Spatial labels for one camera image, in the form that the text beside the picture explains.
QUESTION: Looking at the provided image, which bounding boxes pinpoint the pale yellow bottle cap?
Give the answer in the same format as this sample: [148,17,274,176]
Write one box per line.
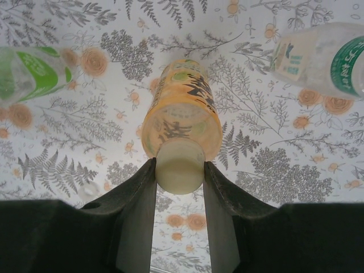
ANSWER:
[155,140,206,196]

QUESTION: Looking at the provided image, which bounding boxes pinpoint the clear bottle light green label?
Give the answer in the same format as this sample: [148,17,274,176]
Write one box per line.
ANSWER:
[0,46,73,107]

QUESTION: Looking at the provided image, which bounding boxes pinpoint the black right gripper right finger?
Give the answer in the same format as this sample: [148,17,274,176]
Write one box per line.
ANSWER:
[203,161,364,273]

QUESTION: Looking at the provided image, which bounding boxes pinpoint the clear bottle dark green label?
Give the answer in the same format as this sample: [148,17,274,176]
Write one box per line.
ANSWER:
[268,22,364,100]

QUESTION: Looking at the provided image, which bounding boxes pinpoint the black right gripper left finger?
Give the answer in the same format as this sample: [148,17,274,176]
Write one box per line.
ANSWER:
[0,158,158,273]

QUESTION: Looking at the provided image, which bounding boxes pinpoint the clear bottle yellow label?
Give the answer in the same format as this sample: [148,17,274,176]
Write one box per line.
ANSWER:
[140,59,221,160]

